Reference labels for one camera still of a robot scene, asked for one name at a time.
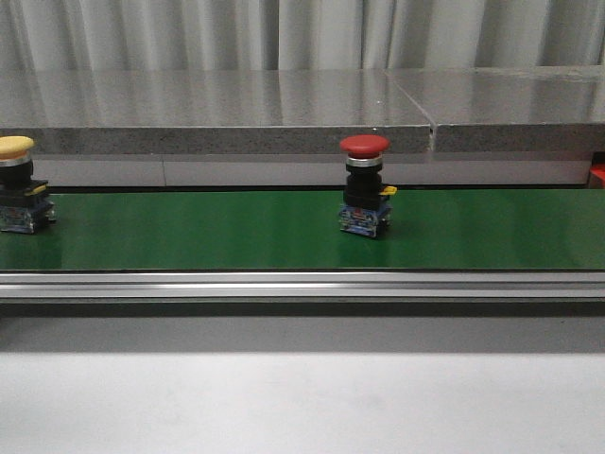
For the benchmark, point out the aluminium conveyor side rail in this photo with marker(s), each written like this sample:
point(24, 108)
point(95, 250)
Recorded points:
point(304, 286)

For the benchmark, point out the grey pleated curtain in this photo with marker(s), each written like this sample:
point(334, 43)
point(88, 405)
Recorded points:
point(290, 35)

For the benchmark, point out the red mushroom push button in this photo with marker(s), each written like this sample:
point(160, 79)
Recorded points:
point(365, 210)

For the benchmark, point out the green conveyor belt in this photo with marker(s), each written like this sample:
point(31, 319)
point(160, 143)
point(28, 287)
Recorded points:
point(443, 229)

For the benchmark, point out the grey stone countertop slab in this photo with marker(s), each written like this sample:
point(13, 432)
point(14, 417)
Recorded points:
point(519, 126)

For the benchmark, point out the red plastic bin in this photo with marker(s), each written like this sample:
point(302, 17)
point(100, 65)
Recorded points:
point(596, 178)

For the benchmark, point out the yellow mushroom push button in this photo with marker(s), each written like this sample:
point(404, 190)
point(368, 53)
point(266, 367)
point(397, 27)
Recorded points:
point(25, 204)

